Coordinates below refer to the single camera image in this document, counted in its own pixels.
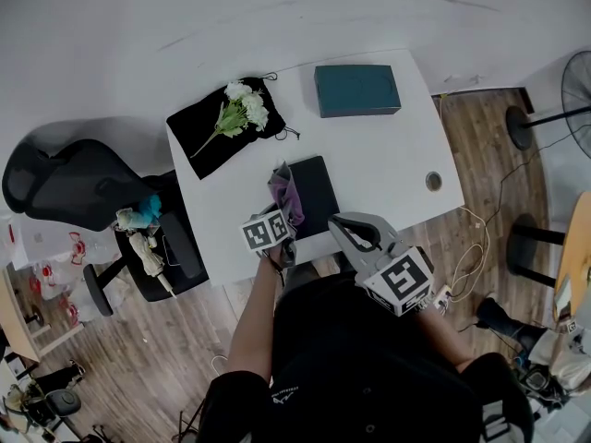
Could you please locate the black mesh office chair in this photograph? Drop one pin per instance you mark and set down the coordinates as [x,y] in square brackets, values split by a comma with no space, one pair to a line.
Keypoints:
[78,187]

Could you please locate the purple cloth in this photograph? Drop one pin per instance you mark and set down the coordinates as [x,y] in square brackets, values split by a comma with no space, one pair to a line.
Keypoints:
[288,196]

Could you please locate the black pedestal fan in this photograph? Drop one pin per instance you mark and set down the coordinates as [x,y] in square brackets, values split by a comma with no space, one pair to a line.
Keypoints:
[522,129]

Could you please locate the light wooden side table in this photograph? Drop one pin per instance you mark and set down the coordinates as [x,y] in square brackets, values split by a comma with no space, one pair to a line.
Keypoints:
[14,321]

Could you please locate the teal rectangular box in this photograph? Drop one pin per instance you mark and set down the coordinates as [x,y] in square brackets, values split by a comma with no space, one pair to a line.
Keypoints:
[355,90]

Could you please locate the person's right forearm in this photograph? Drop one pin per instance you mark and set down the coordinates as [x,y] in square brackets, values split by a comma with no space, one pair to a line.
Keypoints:
[441,339]

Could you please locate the pale green wrapped bunch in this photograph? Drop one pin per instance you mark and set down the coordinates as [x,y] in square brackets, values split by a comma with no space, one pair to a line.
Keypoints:
[127,219]

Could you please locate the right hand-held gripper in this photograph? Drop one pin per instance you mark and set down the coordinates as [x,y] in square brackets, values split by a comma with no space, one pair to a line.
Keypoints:
[399,279]

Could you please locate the cluster of clear water jugs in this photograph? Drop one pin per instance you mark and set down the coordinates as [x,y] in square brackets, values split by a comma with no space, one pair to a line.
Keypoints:
[60,270]

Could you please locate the black folding chair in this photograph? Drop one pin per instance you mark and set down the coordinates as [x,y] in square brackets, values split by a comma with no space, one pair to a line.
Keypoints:
[191,425]

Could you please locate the black round stool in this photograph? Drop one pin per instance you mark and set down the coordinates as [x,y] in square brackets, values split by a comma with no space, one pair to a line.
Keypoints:
[526,247]

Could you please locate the white artificial flower bouquet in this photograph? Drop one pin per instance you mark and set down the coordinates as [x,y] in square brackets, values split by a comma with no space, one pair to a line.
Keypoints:
[244,104]

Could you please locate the person's left forearm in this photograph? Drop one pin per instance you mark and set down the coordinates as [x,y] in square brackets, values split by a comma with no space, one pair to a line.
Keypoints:
[251,312]

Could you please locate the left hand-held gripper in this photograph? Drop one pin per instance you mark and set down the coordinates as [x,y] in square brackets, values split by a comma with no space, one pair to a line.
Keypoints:
[268,231]

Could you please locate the round yellow wooden table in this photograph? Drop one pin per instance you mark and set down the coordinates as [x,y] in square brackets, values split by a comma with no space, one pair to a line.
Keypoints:
[577,247]

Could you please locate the beige folded umbrella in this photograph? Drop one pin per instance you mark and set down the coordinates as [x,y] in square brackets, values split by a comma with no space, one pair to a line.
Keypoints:
[148,256]

